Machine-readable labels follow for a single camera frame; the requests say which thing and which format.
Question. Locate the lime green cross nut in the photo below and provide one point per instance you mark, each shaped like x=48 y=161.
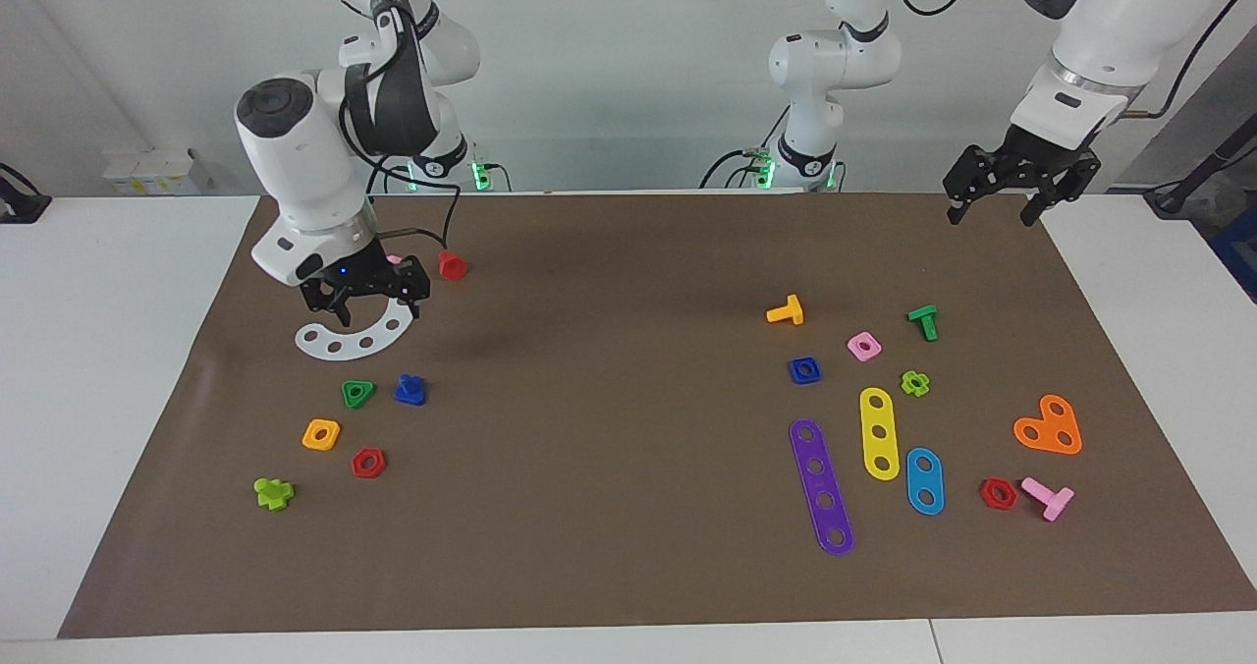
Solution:
x=907 y=385

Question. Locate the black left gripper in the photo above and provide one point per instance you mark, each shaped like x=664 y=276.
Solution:
x=1026 y=163

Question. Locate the orange heart-shaped plate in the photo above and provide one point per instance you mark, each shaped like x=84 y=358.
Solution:
x=1047 y=423

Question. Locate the large pink toy screw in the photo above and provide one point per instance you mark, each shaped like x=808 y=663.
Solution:
x=1051 y=500

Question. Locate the green triangle toy nut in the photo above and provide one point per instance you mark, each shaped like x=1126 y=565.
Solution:
x=349 y=396

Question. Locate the black stand leg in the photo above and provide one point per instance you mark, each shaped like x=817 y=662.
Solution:
x=1203 y=171

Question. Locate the red hexagon toy nut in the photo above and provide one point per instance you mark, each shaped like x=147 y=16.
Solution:
x=985 y=494
x=357 y=464

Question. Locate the red toy screw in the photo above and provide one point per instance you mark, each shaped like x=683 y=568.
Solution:
x=452 y=267

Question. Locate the blue two-hole strip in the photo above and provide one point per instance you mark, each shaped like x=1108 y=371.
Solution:
x=924 y=481

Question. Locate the purple four-hole strip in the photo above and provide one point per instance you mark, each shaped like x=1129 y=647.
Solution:
x=819 y=482

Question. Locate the pink square toy nut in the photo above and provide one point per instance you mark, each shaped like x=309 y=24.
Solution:
x=854 y=342

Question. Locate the white cardboard box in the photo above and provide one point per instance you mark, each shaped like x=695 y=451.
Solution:
x=147 y=171

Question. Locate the lime green toy screw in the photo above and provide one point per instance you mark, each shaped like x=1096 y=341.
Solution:
x=273 y=493

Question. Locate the orange square toy nut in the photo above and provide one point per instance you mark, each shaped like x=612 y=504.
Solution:
x=309 y=436

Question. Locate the black clamp device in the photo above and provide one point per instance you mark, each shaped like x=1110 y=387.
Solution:
x=20 y=202

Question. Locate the blue square toy nut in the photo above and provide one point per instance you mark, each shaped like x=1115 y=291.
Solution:
x=793 y=373

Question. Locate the blue toy screw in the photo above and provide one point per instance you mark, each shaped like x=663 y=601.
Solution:
x=409 y=391

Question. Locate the white curved perforated strip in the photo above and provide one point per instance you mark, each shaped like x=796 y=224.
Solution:
x=322 y=345

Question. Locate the brown table mat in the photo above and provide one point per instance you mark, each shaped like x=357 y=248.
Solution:
x=589 y=448

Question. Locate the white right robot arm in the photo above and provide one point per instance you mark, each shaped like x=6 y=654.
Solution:
x=295 y=173

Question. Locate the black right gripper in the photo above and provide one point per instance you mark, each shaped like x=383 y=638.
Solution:
x=368 y=273

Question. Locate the dark green toy screw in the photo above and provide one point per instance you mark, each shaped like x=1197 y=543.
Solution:
x=924 y=320

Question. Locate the orange toy screw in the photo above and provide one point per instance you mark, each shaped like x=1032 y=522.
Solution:
x=787 y=312

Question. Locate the yellow three-hole strip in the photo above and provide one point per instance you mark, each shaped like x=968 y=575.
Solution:
x=880 y=416

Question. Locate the blue crate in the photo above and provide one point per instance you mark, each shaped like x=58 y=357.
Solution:
x=1239 y=251

